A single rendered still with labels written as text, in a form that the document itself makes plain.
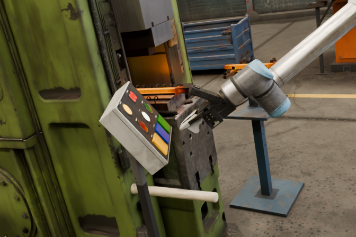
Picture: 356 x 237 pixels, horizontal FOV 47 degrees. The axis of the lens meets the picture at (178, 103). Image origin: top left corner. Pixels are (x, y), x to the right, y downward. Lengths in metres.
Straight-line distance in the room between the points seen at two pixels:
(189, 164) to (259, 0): 8.09
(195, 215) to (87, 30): 1.14
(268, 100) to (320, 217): 1.44
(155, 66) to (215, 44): 3.53
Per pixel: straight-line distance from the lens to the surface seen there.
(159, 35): 2.03
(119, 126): 1.45
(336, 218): 2.77
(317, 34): 1.66
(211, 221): 2.55
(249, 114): 2.55
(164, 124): 1.70
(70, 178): 2.28
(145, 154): 1.48
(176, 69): 2.45
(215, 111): 1.45
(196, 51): 6.04
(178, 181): 2.24
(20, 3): 2.08
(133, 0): 1.93
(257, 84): 1.42
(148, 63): 2.46
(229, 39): 5.84
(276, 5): 9.88
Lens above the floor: 1.62
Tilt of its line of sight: 18 degrees down
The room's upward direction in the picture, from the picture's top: 11 degrees counter-clockwise
